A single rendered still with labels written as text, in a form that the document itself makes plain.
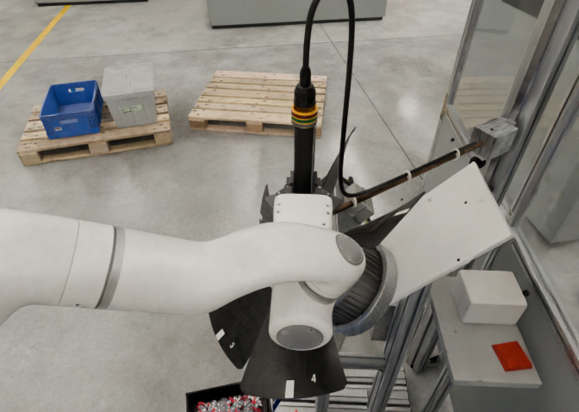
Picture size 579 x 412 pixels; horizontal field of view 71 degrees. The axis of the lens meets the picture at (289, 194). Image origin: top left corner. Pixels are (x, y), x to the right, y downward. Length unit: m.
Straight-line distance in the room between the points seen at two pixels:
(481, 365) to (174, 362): 1.48
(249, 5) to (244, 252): 5.85
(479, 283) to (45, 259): 1.19
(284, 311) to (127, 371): 1.84
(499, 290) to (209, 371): 1.43
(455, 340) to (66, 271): 1.14
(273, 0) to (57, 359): 5.14
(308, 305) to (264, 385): 0.40
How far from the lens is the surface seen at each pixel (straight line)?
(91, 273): 0.44
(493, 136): 1.17
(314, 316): 0.53
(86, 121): 3.75
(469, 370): 1.33
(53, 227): 0.45
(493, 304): 1.35
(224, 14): 6.27
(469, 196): 1.07
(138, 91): 3.59
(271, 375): 0.90
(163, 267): 0.46
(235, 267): 0.47
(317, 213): 0.67
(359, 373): 2.12
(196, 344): 2.30
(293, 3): 6.32
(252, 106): 3.86
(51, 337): 2.60
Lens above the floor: 1.97
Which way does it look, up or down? 41 degrees down
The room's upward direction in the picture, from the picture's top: straight up
